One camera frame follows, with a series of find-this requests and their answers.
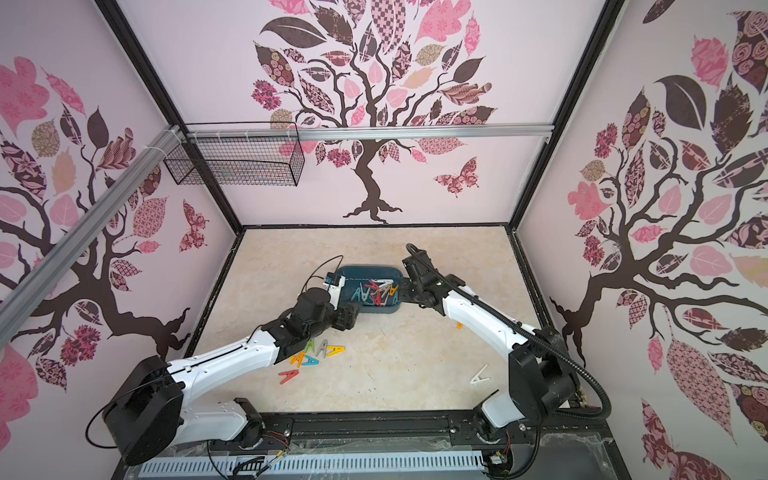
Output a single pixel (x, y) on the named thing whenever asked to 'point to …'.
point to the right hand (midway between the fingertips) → (405, 286)
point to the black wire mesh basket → (238, 153)
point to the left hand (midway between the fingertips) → (351, 309)
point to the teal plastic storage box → (374, 289)
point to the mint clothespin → (364, 295)
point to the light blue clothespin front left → (311, 361)
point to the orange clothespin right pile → (460, 325)
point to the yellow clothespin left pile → (336, 350)
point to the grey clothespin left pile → (323, 347)
